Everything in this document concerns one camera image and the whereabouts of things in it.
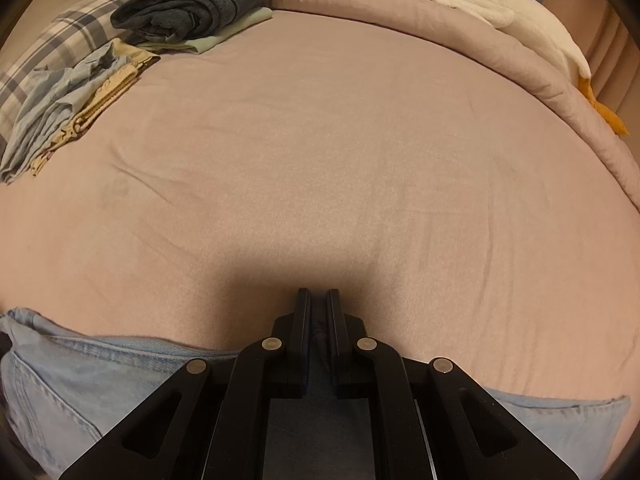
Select blue plaid pillow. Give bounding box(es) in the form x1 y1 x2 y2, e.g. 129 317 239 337
0 0 136 146

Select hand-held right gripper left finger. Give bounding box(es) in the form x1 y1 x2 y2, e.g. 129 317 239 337
59 287 312 480

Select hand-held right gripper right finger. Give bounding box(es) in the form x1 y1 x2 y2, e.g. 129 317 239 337
326 287 576 480

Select white goose plush toy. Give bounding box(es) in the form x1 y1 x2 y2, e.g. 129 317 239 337
347 0 631 136

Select pink curtain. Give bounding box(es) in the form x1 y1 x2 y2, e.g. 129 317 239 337
542 0 636 126

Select folded light blue garment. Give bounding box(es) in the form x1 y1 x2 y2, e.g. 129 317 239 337
0 40 133 185

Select folded beige garment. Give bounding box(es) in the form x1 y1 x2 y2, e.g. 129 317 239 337
30 37 161 177

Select light blue denim pants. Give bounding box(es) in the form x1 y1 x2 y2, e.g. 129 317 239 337
0 307 631 480

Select folded dark jeans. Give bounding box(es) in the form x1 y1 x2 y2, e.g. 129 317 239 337
110 0 277 46

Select folded light green cloth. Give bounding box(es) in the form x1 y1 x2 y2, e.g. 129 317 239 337
135 6 274 56

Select pink quilt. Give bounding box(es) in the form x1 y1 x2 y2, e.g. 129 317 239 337
112 0 640 201

